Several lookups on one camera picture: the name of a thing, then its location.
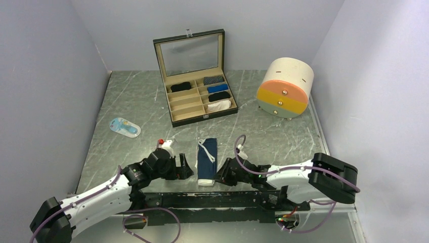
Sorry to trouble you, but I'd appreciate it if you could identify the blue packaged item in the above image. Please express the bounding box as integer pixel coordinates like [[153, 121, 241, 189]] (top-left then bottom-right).
[[109, 117, 141, 138]]

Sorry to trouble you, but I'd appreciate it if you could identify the blue rolled cloth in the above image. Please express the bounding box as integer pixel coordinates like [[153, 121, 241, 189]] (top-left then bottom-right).
[[207, 84, 229, 94]]

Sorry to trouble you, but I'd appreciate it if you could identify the striped rolled cloth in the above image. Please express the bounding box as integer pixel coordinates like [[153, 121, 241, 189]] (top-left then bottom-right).
[[203, 75, 224, 86]]

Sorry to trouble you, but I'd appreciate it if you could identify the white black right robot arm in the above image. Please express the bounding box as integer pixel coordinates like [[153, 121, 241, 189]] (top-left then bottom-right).
[[213, 153, 360, 210]]

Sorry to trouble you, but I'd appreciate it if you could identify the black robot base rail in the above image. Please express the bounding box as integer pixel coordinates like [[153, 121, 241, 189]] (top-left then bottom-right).
[[130, 190, 310, 226]]

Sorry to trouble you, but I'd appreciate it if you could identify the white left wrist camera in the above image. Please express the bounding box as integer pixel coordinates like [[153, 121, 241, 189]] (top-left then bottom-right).
[[156, 139, 177, 156]]

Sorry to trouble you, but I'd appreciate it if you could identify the round cream drawer cabinet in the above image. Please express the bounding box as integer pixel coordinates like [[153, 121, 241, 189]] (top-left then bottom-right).
[[256, 57, 314, 120]]

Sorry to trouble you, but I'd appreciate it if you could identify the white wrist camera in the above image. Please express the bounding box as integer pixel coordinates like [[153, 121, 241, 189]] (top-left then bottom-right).
[[236, 144, 248, 160], [156, 139, 177, 156]]

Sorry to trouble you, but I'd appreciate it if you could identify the black beige organizer box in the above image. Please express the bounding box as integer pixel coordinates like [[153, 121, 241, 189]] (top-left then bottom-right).
[[153, 29, 238, 127]]

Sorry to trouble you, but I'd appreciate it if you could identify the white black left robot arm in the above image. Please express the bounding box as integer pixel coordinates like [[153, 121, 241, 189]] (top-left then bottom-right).
[[30, 148, 194, 242]]

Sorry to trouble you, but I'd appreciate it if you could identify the black underwear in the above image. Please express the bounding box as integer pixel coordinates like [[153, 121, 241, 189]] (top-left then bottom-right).
[[170, 82, 192, 93]]

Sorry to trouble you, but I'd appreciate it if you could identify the navy white underwear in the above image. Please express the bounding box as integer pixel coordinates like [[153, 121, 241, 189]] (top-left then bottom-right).
[[196, 138, 218, 186]]

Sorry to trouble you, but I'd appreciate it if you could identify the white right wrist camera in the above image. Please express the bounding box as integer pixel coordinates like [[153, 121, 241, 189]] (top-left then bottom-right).
[[236, 144, 248, 160]]

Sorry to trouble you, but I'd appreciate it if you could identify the white rolled cloth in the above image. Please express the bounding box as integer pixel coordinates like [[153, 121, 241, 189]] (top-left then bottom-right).
[[207, 99, 231, 112]]

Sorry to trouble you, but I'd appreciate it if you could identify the black rolled cloth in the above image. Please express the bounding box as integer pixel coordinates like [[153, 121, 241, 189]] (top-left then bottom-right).
[[208, 91, 231, 102]]

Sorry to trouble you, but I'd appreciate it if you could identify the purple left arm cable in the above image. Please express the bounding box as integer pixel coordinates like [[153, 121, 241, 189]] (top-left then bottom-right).
[[29, 165, 182, 243]]

